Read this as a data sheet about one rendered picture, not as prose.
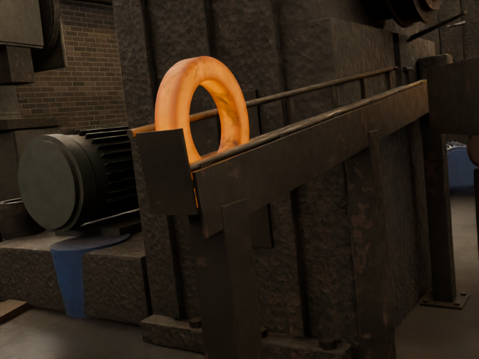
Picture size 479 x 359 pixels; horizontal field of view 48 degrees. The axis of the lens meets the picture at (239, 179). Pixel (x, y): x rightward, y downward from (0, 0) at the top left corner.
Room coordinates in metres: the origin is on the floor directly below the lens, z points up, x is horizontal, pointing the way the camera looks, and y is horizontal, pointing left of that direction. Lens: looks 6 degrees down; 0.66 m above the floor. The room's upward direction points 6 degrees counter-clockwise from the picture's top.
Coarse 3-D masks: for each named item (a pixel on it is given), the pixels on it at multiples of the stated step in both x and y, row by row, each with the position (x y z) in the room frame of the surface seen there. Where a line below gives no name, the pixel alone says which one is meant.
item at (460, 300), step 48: (432, 144) 1.67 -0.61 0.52; (432, 192) 1.67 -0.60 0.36; (192, 240) 0.71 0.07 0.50; (240, 240) 0.71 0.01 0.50; (384, 240) 1.17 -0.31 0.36; (432, 240) 1.68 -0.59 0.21; (240, 288) 0.70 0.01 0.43; (384, 288) 1.15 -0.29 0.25; (240, 336) 0.69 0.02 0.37; (384, 336) 1.14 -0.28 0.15
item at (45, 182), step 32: (96, 128) 2.26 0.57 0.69; (128, 128) 2.36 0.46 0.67; (32, 160) 2.08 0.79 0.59; (64, 160) 1.97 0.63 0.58; (96, 160) 2.05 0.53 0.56; (128, 160) 2.16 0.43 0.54; (32, 192) 2.09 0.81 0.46; (64, 192) 1.99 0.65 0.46; (96, 192) 2.03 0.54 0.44; (128, 192) 2.18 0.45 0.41; (64, 224) 2.01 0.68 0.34; (96, 224) 2.21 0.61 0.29; (128, 224) 2.12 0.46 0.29; (0, 256) 2.18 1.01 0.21; (32, 256) 2.05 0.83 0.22; (96, 256) 1.85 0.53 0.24; (128, 256) 1.77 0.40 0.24; (0, 288) 2.20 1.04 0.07; (32, 288) 2.07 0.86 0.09; (96, 288) 1.86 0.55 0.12; (128, 288) 1.77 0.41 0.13; (128, 320) 1.78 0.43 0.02
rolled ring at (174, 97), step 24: (168, 72) 0.70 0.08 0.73; (192, 72) 0.70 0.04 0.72; (216, 72) 0.75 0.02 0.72; (168, 96) 0.67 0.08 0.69; (216, 96) 0.78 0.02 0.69; (240, 96) 0.80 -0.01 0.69; (168, 120) 0.66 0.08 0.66; (240, 120) 0.79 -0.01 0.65; (192, 144) 0.68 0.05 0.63; (240, 144) 0.78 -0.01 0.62
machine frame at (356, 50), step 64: (128, 0) 1.63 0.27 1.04; (192, 0) 1.46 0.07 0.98; (256, 0) 1.36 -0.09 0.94; (320, 0) 1.37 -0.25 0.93; (128, 64) 1.65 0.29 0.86; (256, 64) 1.40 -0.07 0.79; (320, 64) 1.30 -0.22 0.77; (384, 64) 1.57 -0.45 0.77; (192, 128) 1.52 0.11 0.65; (256, 128) 1.40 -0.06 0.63; (320, 192) 1.32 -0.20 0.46; (384, 192) 1.50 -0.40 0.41; (192, 256) 1.56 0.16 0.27; (256, 256) 1.44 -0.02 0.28; (320, 256) 1.33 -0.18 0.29; (192, 320) 1.53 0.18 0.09; (320, 320) 1.34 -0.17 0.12
